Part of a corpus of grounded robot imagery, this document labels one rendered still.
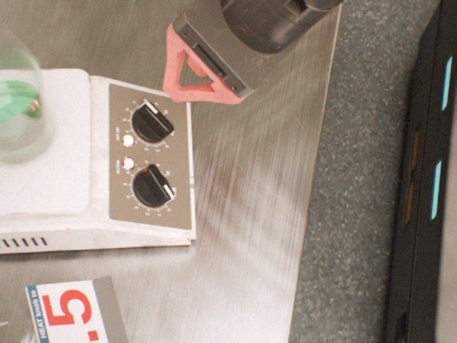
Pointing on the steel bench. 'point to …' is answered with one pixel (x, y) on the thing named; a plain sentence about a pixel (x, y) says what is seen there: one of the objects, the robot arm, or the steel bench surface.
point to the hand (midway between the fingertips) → (187, 76)
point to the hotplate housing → (38, 234)
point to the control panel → (125, 151)
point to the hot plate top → (56, 156)
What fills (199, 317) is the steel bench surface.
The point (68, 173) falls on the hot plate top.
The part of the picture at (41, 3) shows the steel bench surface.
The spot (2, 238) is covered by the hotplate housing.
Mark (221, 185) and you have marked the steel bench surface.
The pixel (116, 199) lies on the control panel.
